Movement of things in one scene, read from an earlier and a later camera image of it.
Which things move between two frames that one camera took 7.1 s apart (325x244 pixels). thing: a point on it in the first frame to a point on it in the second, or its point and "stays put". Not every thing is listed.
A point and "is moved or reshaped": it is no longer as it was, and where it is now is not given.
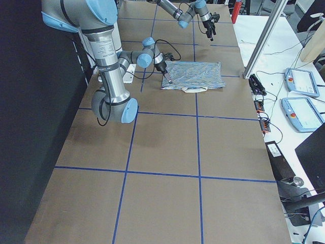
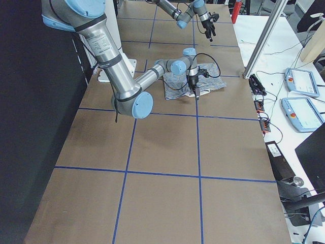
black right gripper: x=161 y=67 to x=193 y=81
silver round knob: x=298 y=181 stays put
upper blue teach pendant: x=301 y=82 stays put
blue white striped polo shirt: x=193 y=77 is moved or reshaped
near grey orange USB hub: x=265 y=125 stays put
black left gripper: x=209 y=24 stays put
